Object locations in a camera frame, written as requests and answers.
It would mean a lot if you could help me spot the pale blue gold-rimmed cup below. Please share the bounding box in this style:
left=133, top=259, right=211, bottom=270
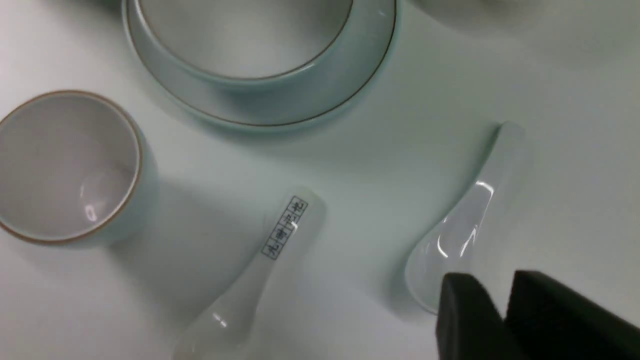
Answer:
left=0, top=89, right=158, bottom=249

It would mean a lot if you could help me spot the pale blue gold-rimmed plate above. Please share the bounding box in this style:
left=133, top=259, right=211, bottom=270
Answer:
left=122, top=0, right=402, bottom=132

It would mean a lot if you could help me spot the plain white ceramic spoon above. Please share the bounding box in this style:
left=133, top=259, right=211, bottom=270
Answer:
left=403, top=121, right=526, bottom=315

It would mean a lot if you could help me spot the white spoon with characters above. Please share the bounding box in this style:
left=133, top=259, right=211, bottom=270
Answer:
left=171, top=186, right=326, bottom=360

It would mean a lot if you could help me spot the pale blue gold-rimmed bowl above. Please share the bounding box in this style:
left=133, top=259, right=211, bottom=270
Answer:
left=123, top=0, right=398, bottom=87

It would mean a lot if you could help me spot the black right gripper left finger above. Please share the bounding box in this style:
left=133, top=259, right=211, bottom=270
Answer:
left=435, top=272, right=526, bottom=360

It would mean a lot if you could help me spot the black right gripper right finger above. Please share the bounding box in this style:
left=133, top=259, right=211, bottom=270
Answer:
left=505, top=269, right=640, bottom=360

